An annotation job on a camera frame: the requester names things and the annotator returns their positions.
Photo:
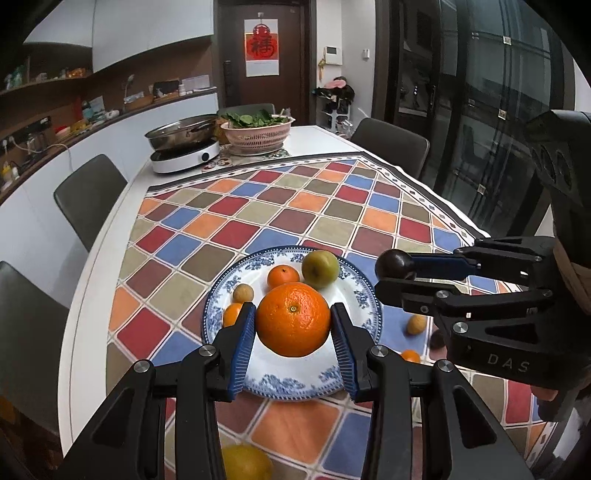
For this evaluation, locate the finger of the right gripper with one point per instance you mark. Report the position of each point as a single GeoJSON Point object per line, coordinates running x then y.
{"type": "Point", "coordinates": [443, 266]}
{"type": "Point", "coordinates": [419, 297]}

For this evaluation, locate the brown kiwi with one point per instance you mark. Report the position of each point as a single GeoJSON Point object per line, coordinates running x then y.
{"type": "Point", "coordinates": [242, 293]}
{"type": "Point", "coordinates": [416, 324]}

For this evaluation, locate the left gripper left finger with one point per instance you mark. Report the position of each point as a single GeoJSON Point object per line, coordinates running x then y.
{"type": "Point", "coordinates": [124, 439]}

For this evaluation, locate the smooth orange persimmon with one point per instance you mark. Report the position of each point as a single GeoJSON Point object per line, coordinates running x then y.
{"type": "Point", "coordinates": [230, 314]}

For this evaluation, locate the colourful checkered table mat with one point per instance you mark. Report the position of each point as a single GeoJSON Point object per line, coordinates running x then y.
{"type": "Point", "coordinates": [200, 248]}

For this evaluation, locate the pink basket with greens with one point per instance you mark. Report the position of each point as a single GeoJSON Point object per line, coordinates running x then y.
{"type": "Point", "coordinates": [255, 134]}

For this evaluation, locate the blue white porcelain plate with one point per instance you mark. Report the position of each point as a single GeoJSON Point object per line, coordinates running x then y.
{"type": "Point", "coordinates": [293, 358]}

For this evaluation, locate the steel pan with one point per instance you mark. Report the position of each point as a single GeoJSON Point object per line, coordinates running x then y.
{"type": "Point", "coordinates": [181, 133]}

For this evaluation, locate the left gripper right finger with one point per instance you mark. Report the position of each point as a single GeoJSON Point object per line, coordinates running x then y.
{"type": "Point", "coordinates": [461, 438]}

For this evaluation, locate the far left dark chair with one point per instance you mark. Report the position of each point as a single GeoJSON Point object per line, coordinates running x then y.
{"type": "Point", "coordinates": [87, 195]}

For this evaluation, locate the dark chair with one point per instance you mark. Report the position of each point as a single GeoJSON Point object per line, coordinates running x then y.
{"type": "Point", "coordinates": [32, 329]}
{"type": "Point", "coordinates": [393, 144]}
{"type": "Point", "coordinates": [87, 195]}

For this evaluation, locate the dark wooden door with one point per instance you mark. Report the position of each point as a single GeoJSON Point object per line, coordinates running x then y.
{"type": "Point", "coordinates": [290, 91]}

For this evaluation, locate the small orange tangerine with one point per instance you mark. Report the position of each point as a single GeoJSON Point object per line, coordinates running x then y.
{"type": "Point", "coordinates": [411, 356]}

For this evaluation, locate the right dark chair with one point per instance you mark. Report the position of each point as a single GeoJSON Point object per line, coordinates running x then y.
{"type": "Point", "coordinates": [393, 144]}

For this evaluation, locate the dark plum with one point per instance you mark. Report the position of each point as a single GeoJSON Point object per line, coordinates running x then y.
{"type": "Point", "coordinates": [437, 340]}
{"type": "Point", "coordinates": [395, 264]}

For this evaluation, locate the person right hand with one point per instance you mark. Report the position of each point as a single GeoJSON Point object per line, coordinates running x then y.
{"type": "Point", "coordinates": [544, 394]}

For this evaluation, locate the red fu door poster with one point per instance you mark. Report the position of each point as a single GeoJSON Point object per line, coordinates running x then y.
{"type": "Point", "coordinates": [262, 47]}

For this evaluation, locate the white wall intercom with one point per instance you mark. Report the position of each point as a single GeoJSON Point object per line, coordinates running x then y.
{"type": "Point", "coordinates": [332, 55]}

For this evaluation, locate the near left dark chair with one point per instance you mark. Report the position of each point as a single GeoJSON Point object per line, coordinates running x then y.
{"type": "Point", "coordinates": [32, 329]}

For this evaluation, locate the yellow pear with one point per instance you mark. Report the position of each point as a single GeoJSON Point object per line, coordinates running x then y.
{"type": "Point", "coordinates": [246, 462]}

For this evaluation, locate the stroller with pink toy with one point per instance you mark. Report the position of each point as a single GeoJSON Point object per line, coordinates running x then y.
{"type": "Point", "coordinates": [337, 98]}

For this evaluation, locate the white induction cooker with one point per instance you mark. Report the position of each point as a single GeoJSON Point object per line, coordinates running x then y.
{"type": "Point", "coordinates": [185, 157]}

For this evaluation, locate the green pear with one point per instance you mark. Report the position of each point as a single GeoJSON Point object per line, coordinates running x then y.
{"type": "Point", "coordinates": [320, 268]}

